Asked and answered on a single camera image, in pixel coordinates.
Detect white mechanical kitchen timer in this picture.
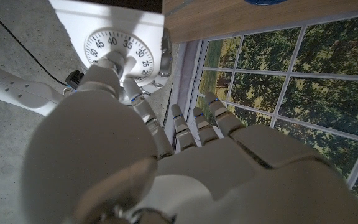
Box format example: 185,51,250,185
48,0,173,105

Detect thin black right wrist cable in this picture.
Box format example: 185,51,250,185
0,2,68,87

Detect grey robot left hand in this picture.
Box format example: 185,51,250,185
20,51,358,224

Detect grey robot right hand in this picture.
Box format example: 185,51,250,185
147,27,174,96

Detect printed window scene backdrop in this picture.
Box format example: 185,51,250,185
163,12,358,212

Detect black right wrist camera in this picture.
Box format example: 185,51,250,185
64,69,85,91

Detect dark blue ceramic mug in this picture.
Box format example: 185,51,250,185
244,0,289,6

